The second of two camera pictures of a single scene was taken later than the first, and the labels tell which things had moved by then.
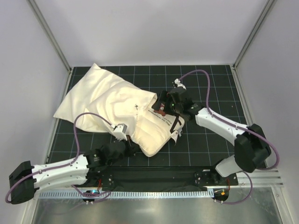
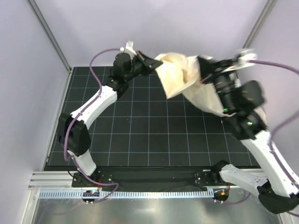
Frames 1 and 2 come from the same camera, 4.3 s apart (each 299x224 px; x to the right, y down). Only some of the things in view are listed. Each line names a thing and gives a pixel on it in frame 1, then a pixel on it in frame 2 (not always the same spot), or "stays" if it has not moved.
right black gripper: x=162 y=102 → x=210 y=76
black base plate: x=158 y=178 stays
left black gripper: x=129 y=147 → x=140 y=59
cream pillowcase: x=116 y=98 → x=182 y=75
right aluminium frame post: x=263 y=14 stays
